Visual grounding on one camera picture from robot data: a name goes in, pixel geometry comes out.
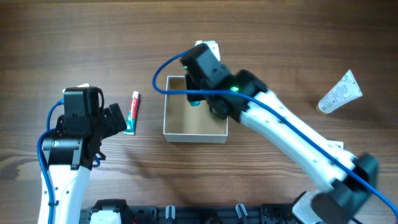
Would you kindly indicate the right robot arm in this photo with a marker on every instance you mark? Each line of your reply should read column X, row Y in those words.
column 247, row 100

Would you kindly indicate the green white soap box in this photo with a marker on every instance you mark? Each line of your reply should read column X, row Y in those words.
column 338, row 144

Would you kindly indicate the red teal toothpaste tube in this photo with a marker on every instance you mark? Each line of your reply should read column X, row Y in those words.
column 132, row 114

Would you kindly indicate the white cardboard box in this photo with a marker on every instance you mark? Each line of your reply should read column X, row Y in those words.
column 186, row 123

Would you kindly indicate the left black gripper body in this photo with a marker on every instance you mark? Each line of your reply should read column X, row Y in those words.
column 115, row 117

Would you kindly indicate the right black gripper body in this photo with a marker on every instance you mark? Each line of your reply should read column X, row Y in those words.
column 191, row 86

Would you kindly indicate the blue mouthwash bottle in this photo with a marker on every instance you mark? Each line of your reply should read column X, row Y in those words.
column 195, row 103

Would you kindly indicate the white lotion tube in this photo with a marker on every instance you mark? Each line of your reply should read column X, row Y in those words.
column 343, row 92

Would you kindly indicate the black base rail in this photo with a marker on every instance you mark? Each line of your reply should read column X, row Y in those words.
column 118, row 211

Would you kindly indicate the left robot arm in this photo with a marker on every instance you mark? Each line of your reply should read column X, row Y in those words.
column 68, row 152

